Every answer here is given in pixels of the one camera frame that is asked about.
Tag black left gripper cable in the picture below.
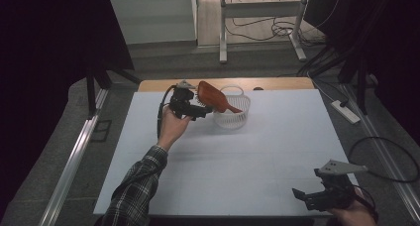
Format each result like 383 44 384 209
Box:
156 84 178 140

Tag white panel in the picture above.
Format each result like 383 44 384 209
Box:
109 0 198 46

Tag aluminium floor rail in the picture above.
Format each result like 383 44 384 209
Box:
339 82 420 222
39 87 110 226

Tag black tripod legs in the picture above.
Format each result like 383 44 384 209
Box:
296 43 372 116

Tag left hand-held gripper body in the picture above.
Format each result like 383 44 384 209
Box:
167 79 199 119

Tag person's right hand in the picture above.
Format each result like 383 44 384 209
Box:
326 188 378 226

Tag tangle of floor cables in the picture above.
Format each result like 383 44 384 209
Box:
225 17 327 48

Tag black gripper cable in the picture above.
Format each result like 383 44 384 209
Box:
156 84 178 140
350 183 379 222

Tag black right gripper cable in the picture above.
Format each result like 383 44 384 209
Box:
350 183 379 222

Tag black rectangular floor frame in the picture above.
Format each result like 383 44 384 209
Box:
89 119 113 144

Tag black floor cable loop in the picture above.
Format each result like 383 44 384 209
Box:
348 135 420 184

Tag white metal stand frame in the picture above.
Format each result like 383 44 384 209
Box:
218 0 313 64

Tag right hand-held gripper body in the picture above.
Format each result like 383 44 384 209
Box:
313 159 368 210

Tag person's left hand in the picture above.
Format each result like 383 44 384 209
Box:
157 105 193 152

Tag white wire basket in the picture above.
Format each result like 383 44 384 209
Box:
212 83 252 131

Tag white power strip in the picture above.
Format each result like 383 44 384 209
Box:
330 99 362 125

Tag black metal stand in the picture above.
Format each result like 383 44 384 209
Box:
84 62 144 120

